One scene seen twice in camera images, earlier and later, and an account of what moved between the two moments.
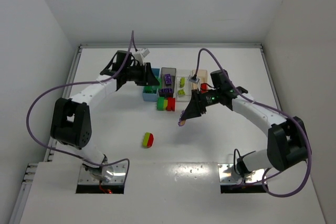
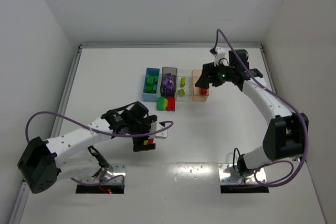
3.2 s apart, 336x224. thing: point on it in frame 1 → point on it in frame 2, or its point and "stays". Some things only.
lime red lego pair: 148,140 stays
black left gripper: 146,74 → 143,136
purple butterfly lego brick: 182,119 → 168,83
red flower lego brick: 203,87 stays
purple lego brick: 168,78 stays
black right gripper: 198,103 → 210,73
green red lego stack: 168,104 stays
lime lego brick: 182,82 stays
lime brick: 181,92 stays
